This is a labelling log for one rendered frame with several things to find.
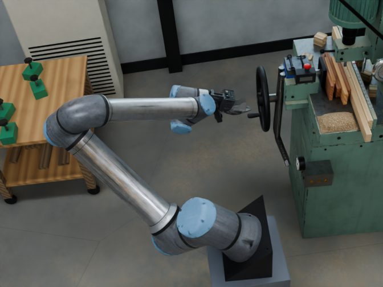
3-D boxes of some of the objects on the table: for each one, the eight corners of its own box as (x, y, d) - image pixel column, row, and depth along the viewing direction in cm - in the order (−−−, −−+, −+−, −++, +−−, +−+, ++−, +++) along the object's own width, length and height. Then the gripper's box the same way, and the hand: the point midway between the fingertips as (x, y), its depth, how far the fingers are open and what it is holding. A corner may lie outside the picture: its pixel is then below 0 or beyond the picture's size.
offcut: (313, 43, 243) (313, 36, 240) (317, 39, 245) (318, 31, 242) (321, 46, 241) (322, 39, 238) (326, 42, 243) (327, 35, 240)
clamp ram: (302, 74, 229) (304, 58, 222) (320, 73, 229) (322, 56, 222) (306, 89, 223) (308, 72, 216) (325, 87, 223) (326, 70, 216)
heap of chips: (316, 116, 213) (317, 109, 210) (352, 113, 212) (353, 106, 209) (321, 132, 207) (322, 126, 204) (358, 129, 206) (359, 122, 203)
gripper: (210, 98, 235) (256, 105, 239) (209, 85, 241) (254, 91, 245) (205, 112, 241) (250, 119, 245) (204, 98, 247) (248, 105, 251)
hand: (247, 109), depth 247 cm, fingers closed
